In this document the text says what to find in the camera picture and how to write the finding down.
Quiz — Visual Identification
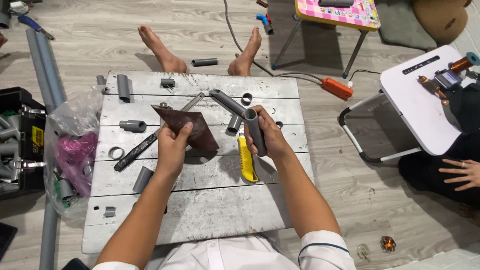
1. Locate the person's left hand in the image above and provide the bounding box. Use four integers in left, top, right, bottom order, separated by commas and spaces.
154, 122, 194, 178

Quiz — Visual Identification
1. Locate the person's right foot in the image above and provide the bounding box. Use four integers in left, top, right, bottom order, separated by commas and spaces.
227, 26, 263, 77

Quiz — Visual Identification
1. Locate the hacksaw with black taped handle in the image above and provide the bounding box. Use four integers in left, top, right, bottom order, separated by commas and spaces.
113, 92, 206, 173

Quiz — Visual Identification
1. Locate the clear plastic bag of fittings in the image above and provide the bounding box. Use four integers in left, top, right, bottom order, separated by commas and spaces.
43, 86, 105, 221

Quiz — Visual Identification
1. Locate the brown round cushion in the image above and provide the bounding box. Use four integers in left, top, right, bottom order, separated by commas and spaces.
410, 0, 474, 44

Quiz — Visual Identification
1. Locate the small clear plastic scrap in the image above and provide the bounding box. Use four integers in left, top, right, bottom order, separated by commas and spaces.
356, 243, 371, 262

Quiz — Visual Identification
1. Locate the blue and red pipe valve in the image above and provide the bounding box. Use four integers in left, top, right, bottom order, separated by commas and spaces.
256, 13, 275, 36

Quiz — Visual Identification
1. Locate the copper motor part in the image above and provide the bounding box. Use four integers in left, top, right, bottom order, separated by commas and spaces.
418, 75, 450, 106

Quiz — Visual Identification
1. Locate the long grey pipe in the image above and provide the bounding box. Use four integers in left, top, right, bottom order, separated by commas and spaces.
35, 31, 69, 270
25, 28, 57, 113

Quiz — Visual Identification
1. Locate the grey floor cushion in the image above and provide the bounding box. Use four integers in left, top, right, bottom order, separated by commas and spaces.
375, 0, 438, 52

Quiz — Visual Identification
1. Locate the person's white shirt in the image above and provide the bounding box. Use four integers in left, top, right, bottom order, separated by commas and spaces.
92, 230, 357, 270

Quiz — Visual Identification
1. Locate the white folding table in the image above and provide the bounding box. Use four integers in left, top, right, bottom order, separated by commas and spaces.
338, 44, 480, 164

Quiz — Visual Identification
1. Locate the pink folding children's table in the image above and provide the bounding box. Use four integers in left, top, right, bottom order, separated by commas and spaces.
271, 0, 382, 80

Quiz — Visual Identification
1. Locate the grey pipe coupling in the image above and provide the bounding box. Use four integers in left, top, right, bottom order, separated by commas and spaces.
119, 120, 147, 133

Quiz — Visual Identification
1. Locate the black object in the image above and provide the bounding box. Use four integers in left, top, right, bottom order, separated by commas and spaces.
61, 257, 91, 270

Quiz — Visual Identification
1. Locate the person's foot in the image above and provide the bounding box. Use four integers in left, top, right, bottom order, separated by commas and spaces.
137, 25, 188, 74
227, 26, 263, 77

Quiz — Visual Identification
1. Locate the small orange copper scrap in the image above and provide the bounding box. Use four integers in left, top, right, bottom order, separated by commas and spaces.
379, 236, 397, 253

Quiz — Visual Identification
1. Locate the orange power socket box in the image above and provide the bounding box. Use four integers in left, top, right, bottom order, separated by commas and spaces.
321, 77, 354, 101

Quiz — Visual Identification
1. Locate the grey object on pink table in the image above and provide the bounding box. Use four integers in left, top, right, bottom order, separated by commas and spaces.
318, 0, 355, 8

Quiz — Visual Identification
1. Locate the person's left foot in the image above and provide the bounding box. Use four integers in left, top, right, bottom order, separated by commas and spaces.
137, 25, 188, 74

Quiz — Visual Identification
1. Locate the brown sandpaper sheet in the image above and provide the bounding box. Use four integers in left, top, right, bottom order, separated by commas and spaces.
151, 104, 220, 153

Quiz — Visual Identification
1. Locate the silver painted wooden board table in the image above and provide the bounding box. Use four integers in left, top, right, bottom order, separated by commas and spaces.
82, 70, 315, 255

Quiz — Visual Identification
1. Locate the blue handled pipe cutter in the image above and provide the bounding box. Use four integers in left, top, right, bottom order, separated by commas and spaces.
17, 14, 55, 41

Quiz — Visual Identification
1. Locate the white cable bundle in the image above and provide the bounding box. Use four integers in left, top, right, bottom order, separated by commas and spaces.
8, 0, 30, 16

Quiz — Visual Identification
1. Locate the short grey pipe piece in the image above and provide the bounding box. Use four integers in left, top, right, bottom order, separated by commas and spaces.
244, 108, 268, 158

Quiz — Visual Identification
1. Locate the yellow utility knife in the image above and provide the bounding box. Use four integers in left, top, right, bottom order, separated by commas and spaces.
237, 135, 260, 184

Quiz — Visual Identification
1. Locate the person's right hand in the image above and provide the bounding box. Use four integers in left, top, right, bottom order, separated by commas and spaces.
243, 105, 292, 161

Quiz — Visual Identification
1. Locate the black mat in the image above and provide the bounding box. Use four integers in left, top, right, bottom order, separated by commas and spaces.
0, 221, 19, 262

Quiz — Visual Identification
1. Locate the black toolbox with grey fittings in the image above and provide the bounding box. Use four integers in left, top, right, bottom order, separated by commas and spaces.
0, 86, 48, 200

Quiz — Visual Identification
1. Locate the copper wire coil spool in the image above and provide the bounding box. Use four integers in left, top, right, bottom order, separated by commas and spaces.
449, 52, 480, 74

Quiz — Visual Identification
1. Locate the black thin cable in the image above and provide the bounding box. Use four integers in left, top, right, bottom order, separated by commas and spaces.
348, 69, 382, 84

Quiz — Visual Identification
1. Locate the grey power cable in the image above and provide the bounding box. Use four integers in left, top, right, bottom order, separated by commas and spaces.
223, 0, 323, 82

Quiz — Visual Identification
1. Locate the grey transformer block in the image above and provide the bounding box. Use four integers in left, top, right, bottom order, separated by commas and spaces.
434, 69, 466, 90

